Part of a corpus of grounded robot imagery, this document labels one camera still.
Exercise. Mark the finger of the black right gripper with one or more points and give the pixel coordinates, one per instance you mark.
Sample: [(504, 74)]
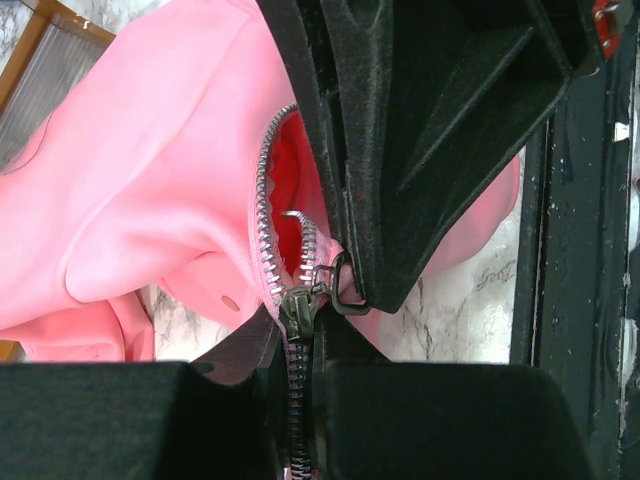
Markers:
[(413, 107)]

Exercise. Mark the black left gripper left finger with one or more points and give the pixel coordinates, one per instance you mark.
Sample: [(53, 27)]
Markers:
[(161, 420)]

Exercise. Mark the black metal base rail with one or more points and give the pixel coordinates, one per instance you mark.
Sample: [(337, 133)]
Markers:
[(576, 311)]

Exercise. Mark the pink zip jacket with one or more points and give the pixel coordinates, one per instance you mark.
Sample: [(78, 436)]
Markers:
[(179, 159)]

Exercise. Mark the wooden three-tier shelf rack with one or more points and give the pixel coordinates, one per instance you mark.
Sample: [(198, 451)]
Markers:
[(55, 51)]

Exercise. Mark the silver zipper pull tab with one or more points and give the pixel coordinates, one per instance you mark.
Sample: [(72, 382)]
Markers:
[(300, 304)]

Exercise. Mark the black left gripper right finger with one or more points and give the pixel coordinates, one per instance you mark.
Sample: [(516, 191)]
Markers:
[(376, 419)]

